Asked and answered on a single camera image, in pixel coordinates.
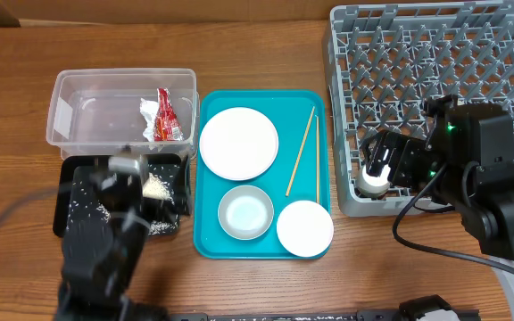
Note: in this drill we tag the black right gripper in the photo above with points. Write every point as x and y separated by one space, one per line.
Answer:
406 149

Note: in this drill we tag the white cup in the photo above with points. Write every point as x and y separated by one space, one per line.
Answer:
370 186

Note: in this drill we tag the wooden chopstick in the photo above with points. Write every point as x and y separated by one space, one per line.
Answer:
300 152
317 170

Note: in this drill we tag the white pink bowl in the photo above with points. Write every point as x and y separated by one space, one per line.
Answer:
305 229

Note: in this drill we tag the grey bowl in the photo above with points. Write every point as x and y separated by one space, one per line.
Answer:
245 212

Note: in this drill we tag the white pink plate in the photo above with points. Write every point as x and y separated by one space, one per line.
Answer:
239 143

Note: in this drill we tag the red snack wrapper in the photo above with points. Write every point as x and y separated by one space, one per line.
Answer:
166 125

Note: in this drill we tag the pile of rice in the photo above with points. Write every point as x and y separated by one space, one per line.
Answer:
166 197

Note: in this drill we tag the white tissue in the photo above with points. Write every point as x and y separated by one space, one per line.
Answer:
149 111

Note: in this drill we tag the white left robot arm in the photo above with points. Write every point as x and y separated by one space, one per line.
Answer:
99 259

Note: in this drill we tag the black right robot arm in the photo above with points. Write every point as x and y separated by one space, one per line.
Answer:
466 161

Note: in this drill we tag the grey dishwasher rack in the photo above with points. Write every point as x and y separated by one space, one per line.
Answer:
383 60

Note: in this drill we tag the teal serving tray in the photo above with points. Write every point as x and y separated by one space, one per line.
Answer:
289 111

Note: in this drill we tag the black plastic tray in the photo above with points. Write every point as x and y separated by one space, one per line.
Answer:
99 160

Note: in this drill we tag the clear plastic bin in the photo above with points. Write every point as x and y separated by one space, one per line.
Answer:
97 111

